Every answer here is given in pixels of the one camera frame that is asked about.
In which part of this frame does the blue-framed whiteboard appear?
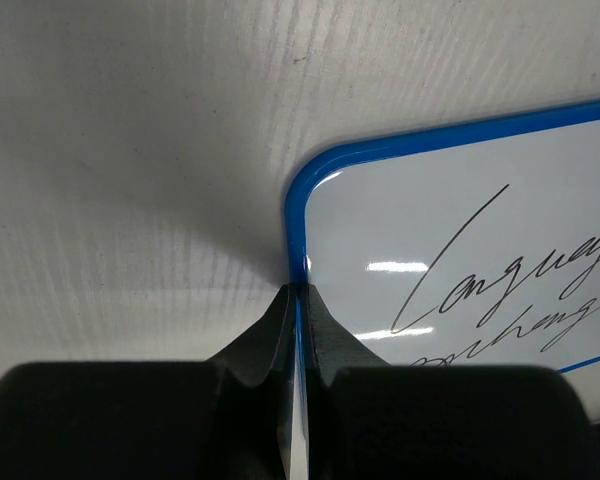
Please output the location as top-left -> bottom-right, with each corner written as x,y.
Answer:
285,100 -> 600,426

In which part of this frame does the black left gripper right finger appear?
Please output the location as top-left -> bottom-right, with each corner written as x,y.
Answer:
299,285 -> 600,479

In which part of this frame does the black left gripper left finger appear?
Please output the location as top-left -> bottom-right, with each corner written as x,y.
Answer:
0,285 -> 296,479

